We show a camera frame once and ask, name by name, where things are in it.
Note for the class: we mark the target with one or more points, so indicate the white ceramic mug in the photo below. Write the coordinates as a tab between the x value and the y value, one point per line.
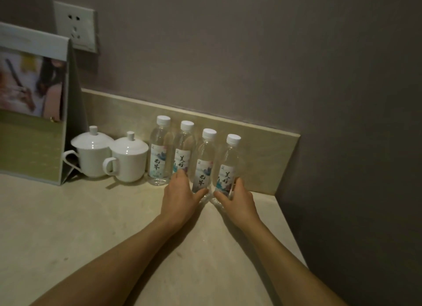
130	167
92	162

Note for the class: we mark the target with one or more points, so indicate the person's right hand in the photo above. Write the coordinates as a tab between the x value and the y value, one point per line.
239	208

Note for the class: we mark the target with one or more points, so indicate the person's right thumb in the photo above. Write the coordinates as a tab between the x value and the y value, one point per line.
221	198

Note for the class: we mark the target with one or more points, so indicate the folded tent card display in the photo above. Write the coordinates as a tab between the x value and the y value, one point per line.
33	117

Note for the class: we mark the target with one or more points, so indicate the white ceramic mug lid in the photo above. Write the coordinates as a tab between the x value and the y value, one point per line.
130	146
92	140

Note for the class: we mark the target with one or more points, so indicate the person's left forearm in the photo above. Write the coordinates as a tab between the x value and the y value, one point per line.
125	259

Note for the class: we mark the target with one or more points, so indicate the person's left thumb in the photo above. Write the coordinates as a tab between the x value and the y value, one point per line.
201	195

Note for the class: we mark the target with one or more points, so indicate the clear water bottle white cap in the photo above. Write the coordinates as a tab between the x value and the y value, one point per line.
158	150
204	164
229	167
184	147

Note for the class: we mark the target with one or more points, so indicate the person's right forearm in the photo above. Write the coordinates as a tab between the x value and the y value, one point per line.
286	269

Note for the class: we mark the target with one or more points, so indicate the white wall power socket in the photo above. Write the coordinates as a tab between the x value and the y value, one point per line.
75	27

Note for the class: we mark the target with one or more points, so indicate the person's left hand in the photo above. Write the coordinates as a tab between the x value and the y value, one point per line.
178	200

